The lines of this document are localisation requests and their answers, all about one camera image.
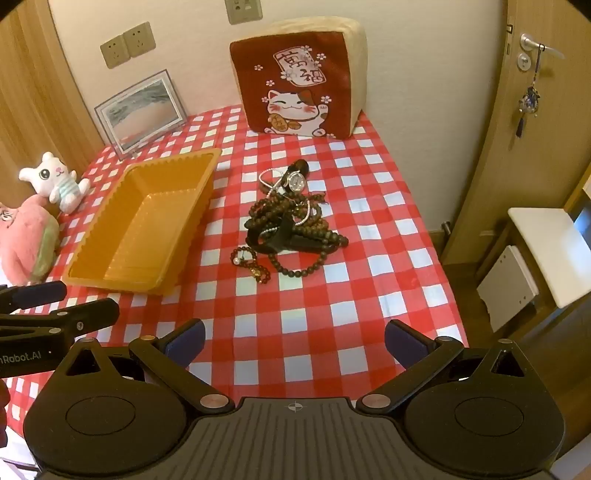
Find white bunny plush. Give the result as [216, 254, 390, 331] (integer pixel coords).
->
[18, 151, 92, 215]

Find white chair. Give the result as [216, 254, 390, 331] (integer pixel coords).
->
[475, 207, 591, 334]

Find glass sand art frame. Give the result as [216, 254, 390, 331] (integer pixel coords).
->
[95, 69, 185, 160]

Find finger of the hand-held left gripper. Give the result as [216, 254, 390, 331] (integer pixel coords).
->
[0, 281, 68, 315]
[0, 297, 121, 345]

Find silver wristwatch black strap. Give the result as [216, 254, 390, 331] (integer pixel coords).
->
[276, 158, 311, 193]

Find long dark bead necklace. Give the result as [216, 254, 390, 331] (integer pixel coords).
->
[248, 190, 350, 278]

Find silver door handle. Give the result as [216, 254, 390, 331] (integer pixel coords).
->
[516, 33, 567, 71]

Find pink starfish plush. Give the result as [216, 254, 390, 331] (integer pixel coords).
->
[0, 194, 61, 287]

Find hanging tassel charm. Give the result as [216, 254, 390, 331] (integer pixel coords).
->
[512, 44, 544, 139]

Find dark bead bracelet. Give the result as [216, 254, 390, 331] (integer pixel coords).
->
[230, 246, 274, 285]

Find wooden wardrobe panel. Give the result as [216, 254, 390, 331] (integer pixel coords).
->
[0, 0, 108, 204]

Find beige wall power socket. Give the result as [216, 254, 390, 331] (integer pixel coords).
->
[122, 23, 151, 59]
[100, 34, 127, 70]

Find red lucky cat cushion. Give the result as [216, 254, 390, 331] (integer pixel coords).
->
[229, 18, 368, 139]

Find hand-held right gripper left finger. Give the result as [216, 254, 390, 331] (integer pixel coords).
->
[54, 318, 236, 414]

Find white beaded bracelet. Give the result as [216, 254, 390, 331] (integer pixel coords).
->
[264, 193, 315, 234]

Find yellow plastic tray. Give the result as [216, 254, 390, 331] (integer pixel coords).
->
[61, 148, 223, 296]

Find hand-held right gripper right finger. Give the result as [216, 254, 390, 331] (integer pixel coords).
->
[355, 318, 532, 415]

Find beige wall data socket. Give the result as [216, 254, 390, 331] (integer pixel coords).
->
[224, 0, 263, 25]

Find wooden door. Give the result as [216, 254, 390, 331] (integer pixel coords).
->
[438, 0, 591, 269]

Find red checked tablecloth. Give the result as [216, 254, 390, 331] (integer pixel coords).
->
[0, 104, 469, 467]

